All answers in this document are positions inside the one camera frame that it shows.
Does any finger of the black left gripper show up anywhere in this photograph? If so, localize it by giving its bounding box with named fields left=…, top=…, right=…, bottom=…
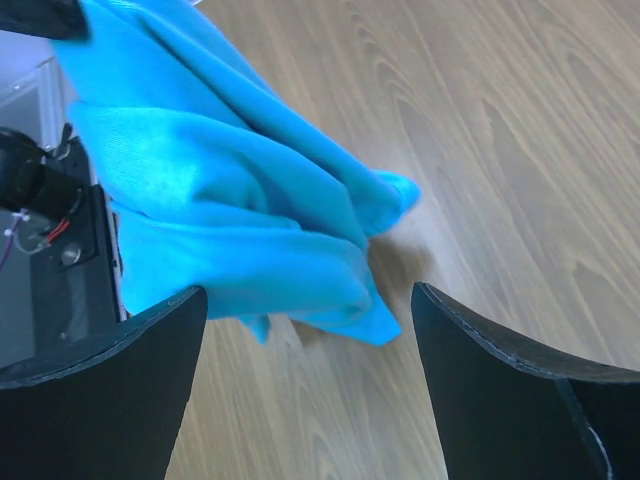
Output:
left=0, top=0, right=89, bottom=40

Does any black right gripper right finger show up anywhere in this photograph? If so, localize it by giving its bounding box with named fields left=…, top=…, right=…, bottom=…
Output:
left=411, top=283, right=639, bottom=479

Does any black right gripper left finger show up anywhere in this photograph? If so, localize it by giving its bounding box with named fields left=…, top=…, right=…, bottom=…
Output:
left=1, top=287, right=208, bottom=479

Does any turquoise t shirt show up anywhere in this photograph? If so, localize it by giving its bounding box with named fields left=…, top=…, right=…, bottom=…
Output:
left=53, top=1, right=419, bottom=345

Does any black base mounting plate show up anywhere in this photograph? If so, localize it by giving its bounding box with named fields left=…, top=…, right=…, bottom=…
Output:
left=1, top=125, right=127, bottom=366

